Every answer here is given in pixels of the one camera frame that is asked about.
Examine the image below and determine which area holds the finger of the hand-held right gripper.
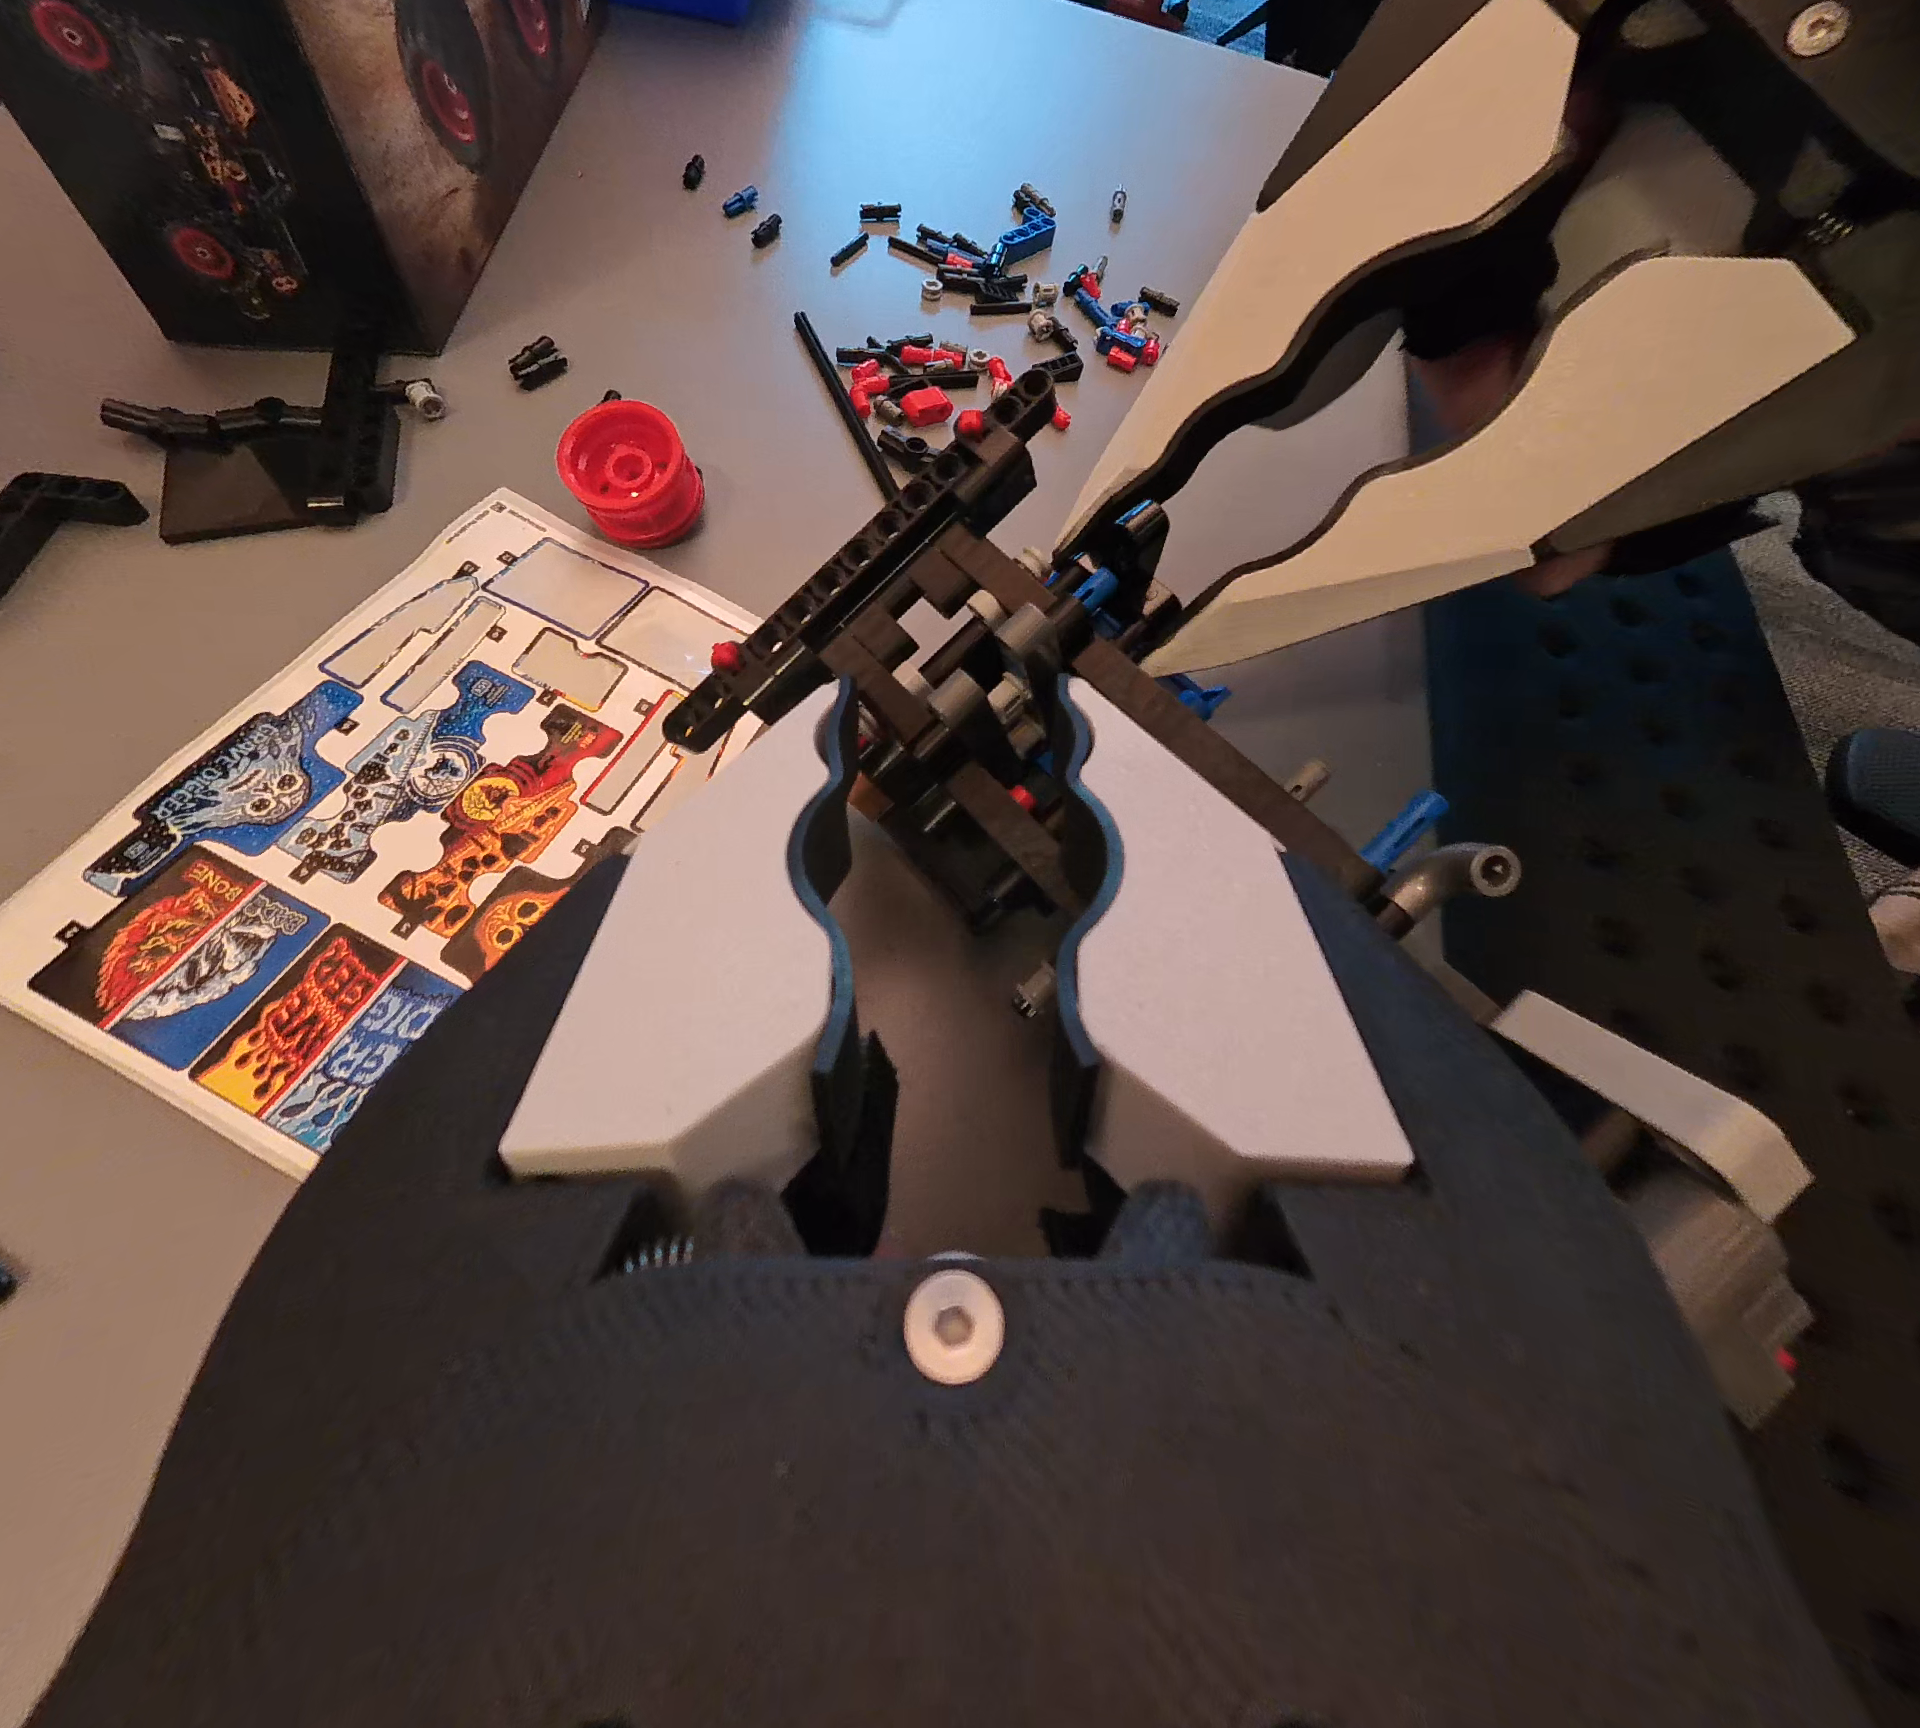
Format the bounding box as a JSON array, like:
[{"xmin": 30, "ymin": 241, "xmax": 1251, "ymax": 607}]
[
  {"xmin": 1048, "ymin": 0, "xmax": 1587, "ymax": 564},
  {"xmin": 1153, "ymin": 258, "xmax": 1866, "ymax": 682}
]

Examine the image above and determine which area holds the colourful sticker sheet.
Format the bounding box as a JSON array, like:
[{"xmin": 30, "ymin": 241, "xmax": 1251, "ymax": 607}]
[{"xmin": 0, "ymin": 487, "xmax": 765, "ymax": 1179}]

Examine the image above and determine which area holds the black perforated mat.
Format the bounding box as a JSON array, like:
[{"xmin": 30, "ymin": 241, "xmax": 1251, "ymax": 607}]
[{"xmin": 1410, "ymin": 380, "xmax": 1920, "ymax": 1728}]

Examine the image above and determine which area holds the black brick panel assembly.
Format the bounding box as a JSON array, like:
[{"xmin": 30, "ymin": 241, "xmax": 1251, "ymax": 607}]
[{"xmin": 104, "ymin": 341, "xmax": 450, "ymax": 544}]

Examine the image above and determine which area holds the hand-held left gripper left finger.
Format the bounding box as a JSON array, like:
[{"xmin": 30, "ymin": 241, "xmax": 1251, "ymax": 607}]
[{"xmin": 498, "ymin": 673, "xmax": 902, "ymax": 1260}]

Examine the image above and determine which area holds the toy truck set box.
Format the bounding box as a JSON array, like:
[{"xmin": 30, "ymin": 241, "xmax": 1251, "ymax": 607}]
[{"xmin": 0, "ymin": 0, "xmax": 612, "ymax": 352}]

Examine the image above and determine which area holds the red toy wheel rim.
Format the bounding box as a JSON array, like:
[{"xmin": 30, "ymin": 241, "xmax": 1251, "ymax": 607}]
[{"xmin": 556, "ymin": 400, "xmax": 705, "ymax": 544}]

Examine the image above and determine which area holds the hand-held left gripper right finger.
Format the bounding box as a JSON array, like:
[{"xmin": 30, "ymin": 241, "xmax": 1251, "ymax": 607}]
[{"xmin": 1039, "ymin": 673, "xmax": 1419, "ymax": 1260}]

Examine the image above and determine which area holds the pile of small brick pieces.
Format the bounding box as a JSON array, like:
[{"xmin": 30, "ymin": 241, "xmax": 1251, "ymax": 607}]
[{"xmin": 687, "ymin": 155, "xmax": 1178, "ymax": 469}]

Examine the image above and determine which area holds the grey desk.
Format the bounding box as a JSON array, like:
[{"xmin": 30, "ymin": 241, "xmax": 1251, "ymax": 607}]
[{"xmin": 0, "ymin": 0, "xmax": 1447, "ymax": 1728}]

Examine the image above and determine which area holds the long black axle rod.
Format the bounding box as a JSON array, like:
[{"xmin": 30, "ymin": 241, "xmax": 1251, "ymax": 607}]
[{"xmin": 798, "ymin": 313, "xmax": 902, "ymax": 500}]

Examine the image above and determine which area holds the person's right hand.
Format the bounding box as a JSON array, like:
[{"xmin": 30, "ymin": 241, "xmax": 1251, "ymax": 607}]
[{"xmin": 1419, "ymin": 345, "xmax": 1519, "ymax": 440}]

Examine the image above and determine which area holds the toy brick truck chassis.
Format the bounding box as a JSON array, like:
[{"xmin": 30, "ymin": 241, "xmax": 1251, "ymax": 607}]
[{"xmin": 659, "ymin": 372, "xmax": 1820, "ymax": 1424}]

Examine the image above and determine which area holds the black angled brick beam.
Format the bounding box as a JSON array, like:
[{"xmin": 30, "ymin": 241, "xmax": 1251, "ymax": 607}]
[{"xmin": 0, "ymin": 469, "xmax": 150, "ymax": 601}]

